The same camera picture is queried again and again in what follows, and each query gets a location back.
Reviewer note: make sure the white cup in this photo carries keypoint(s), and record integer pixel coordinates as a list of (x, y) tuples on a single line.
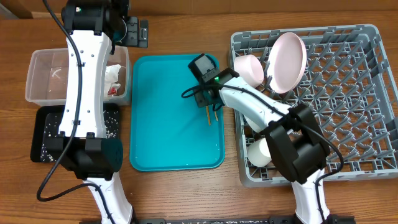
[(258, 153)]

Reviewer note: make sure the small pink bowl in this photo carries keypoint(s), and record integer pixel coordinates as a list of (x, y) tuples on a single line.
[(250, 69)]

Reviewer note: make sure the red wrapper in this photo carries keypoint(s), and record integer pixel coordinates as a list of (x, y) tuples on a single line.
[(112, 91)]

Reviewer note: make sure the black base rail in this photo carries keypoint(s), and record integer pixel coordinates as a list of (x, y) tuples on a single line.
[(332, 219)]

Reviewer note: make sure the large pink plate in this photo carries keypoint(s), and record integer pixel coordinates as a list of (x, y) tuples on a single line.
[(287, 62)]

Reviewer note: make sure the grey bowl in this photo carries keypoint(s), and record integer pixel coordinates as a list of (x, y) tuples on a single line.
[(256, 127)]

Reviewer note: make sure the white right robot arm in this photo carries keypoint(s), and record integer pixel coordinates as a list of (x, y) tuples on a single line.
[(294, 139)]

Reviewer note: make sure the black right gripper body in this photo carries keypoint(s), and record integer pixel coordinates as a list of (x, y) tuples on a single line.
[(200, 102)]

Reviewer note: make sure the black tray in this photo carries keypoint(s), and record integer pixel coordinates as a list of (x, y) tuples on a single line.
[(47, 122)]

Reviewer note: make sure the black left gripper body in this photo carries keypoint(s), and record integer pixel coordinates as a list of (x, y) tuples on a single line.
[(129, 35)]

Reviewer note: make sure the clear plastic waste bin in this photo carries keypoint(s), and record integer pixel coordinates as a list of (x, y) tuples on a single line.
[(47, 77)]

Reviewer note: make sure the teal serving tray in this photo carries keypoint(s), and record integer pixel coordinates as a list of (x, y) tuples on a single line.
[(169, 132)]

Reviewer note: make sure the grey dishwasher rack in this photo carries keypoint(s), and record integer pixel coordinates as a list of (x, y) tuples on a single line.
[(349, 86)]

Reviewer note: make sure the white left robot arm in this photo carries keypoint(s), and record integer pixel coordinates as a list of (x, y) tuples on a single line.
[(93, 30)]

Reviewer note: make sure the white napkin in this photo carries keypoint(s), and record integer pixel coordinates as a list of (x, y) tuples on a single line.
[(111, 78)]

